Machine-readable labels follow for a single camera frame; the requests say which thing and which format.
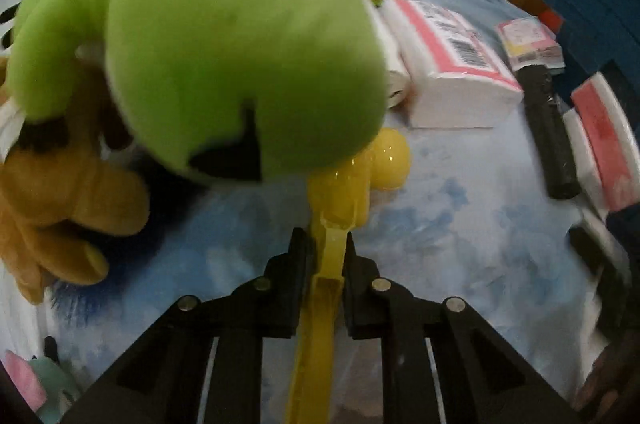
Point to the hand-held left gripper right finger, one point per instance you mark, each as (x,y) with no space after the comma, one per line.
(357,289)

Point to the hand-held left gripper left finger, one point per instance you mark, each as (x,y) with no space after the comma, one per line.
(295,284)

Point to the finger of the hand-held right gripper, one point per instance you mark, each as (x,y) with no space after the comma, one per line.
(607,289)

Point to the yellow plastic toy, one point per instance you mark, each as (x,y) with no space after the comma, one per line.
(345,194)

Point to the round floral cloth desktop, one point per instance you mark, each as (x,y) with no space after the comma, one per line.
(450,229)

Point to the person's right hand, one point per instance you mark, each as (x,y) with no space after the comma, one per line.
(607,384)

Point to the red white striped pack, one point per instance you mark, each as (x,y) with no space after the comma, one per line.
(605,139)

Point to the black tube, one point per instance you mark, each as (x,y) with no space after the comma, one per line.
(550,134)

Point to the pink white tissue pack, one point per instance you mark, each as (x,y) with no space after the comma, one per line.
(450,74)

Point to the white wrapped tissue roll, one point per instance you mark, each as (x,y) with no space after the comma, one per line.
(392,54)

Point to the green plush toy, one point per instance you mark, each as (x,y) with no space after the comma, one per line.
(225,44)

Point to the brown plush toy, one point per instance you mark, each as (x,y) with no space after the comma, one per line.
(60,194)

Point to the small pink tissue pack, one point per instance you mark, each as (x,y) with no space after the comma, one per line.
(530,42)

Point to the teal plush toy pink ears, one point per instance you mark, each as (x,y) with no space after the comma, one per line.
(55,396)

